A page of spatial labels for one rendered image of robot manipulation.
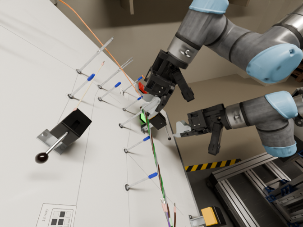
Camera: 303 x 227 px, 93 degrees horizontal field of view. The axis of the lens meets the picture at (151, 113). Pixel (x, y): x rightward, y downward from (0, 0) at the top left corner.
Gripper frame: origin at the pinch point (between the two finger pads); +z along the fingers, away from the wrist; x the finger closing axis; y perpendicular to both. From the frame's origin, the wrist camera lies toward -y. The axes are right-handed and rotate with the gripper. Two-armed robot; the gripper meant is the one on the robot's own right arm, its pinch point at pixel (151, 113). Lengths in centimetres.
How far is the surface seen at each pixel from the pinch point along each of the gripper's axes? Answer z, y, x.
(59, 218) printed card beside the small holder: 0.5, 15.6, 32.8
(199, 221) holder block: 16.5, -25.1, 24.5
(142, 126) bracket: 7.4, 0.0, -0.8
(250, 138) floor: 34, -165, -84
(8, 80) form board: -6.7, 31.2, 17.1
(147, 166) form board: 9.0, -2.6, 14.9
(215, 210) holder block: 8.3, -24.8, 24.1
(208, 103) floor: 40, -133, -154
